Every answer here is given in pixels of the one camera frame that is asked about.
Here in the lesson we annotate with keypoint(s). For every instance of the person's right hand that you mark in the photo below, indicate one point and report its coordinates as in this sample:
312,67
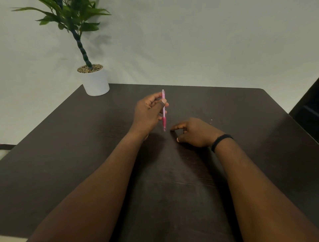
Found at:
199,132

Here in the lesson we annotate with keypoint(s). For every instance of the person's left hand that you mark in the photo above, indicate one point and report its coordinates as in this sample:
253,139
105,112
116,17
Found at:
144,114

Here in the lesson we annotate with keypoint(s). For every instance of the person's right thumb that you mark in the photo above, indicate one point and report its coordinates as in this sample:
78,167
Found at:
183,138

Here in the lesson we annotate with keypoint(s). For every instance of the person's left thumb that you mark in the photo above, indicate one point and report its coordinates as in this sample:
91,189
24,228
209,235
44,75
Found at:
159,103

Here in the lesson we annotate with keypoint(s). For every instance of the pink pen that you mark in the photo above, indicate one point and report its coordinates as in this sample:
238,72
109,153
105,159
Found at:
164,117

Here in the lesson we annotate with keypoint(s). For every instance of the person's left forearm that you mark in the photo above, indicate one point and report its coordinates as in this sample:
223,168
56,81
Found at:
99,189

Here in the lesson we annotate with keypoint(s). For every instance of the person's right forearm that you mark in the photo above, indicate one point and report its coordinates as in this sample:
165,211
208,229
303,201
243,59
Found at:
261,194

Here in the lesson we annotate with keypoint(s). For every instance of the black wristband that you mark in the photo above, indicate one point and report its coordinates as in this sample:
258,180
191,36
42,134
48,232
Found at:
220,140

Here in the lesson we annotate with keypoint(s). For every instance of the white plant pot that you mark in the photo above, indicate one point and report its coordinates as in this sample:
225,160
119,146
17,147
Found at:
96,81

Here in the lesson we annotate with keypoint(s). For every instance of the green potted plant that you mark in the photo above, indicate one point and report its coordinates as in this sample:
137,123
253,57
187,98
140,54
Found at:
72,22

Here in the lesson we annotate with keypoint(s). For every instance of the black furniture piece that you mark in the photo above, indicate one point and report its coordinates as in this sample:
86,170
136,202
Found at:
307,112

